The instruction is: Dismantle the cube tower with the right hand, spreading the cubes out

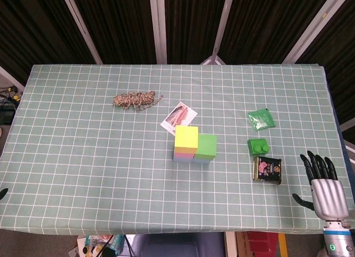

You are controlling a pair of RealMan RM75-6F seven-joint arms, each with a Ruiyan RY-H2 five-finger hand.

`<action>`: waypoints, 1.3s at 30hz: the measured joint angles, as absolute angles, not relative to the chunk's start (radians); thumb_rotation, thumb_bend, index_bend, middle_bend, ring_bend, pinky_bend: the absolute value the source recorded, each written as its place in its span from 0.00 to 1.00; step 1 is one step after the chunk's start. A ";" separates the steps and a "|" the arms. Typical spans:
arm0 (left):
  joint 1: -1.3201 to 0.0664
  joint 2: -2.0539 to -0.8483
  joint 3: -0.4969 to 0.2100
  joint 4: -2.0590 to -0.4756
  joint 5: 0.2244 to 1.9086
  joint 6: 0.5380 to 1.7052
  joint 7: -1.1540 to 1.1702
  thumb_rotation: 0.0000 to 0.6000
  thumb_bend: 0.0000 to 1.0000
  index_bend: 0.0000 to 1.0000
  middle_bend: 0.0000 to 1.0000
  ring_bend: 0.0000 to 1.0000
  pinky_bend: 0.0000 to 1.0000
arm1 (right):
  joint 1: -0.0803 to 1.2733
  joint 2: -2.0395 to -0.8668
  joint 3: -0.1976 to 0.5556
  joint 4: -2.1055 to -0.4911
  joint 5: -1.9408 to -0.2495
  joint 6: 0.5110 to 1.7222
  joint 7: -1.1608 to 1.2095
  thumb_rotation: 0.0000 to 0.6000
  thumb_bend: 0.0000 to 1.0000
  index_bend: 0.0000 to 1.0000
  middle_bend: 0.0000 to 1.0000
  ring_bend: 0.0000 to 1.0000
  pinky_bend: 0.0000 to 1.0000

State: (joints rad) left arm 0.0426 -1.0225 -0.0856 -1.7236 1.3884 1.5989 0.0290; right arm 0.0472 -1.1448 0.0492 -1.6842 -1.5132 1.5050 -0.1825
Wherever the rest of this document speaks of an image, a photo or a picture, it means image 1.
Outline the white frame post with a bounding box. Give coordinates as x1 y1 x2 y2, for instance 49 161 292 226
282 0 342 64
149 0 169 65
59 0 103 65
199 0 236 65

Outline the green checked tablecloth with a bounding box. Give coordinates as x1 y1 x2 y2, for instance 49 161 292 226
0 64 355 237

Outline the black electronics box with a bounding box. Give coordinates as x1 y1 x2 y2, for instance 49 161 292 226
0 101 16 125

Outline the blue-grey robot torso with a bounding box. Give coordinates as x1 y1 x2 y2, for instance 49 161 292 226
132 233 225 257

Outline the brown braided rope bundle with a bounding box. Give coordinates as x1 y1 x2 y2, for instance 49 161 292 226
113 90 164 111

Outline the black luncheon meat tin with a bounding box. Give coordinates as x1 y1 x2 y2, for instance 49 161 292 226
252 155 283 185

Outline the yellow black cable bundle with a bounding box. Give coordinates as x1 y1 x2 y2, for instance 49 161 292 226
0 85 22 103

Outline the red plastic bin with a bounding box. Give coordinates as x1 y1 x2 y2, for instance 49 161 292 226
247 231 280 257

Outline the green foam cube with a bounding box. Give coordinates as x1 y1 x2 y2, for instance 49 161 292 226
193 134 218 159

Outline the small green toy block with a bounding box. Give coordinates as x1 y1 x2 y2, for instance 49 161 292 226
247 138 271 157

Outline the white table leg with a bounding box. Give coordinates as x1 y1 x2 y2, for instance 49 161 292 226
224 231 236 257

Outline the white photo card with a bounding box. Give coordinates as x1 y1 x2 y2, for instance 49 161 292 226
160 102 197 134

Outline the teal snack bag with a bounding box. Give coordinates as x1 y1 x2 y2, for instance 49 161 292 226
84 234 125 257

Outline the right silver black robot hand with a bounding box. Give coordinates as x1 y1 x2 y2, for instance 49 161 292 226
292 150 349 221

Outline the dark brown curtain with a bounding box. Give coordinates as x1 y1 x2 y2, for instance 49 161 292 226
0 0 355 124

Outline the yellow strip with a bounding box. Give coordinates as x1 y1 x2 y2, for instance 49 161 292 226
278 233 288 257

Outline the yellow foam cube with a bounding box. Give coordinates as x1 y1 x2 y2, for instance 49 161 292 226
174 125 199 154

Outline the green foil sachet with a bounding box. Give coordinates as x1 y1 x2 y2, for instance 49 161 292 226
247 108 277 132

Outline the brown cardboard box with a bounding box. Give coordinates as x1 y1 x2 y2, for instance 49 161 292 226
235 231 250 257

